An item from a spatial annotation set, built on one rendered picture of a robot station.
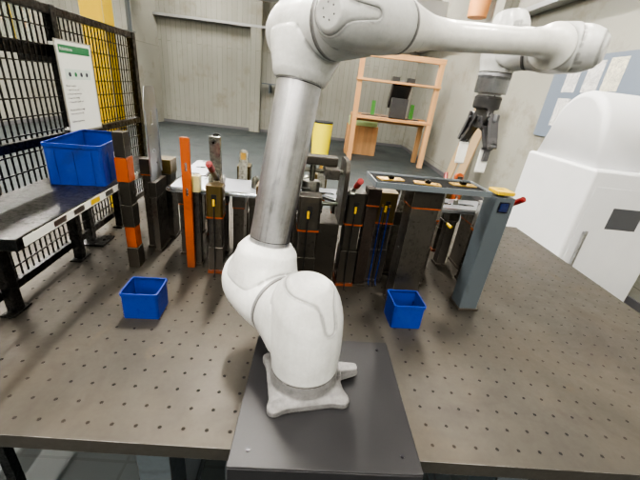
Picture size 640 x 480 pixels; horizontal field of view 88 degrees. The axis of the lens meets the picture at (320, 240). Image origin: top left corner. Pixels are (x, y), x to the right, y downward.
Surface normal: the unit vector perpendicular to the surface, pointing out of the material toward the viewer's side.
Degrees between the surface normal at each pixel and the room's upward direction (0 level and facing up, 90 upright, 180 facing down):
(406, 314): 90
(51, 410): 0
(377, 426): 2
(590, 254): 90
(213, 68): 90
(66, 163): 90
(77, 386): 0
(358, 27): 111
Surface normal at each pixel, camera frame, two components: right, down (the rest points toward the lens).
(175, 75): 0.00, 0.41
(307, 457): 0.07, -0.92
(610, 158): 0.04, 0.11
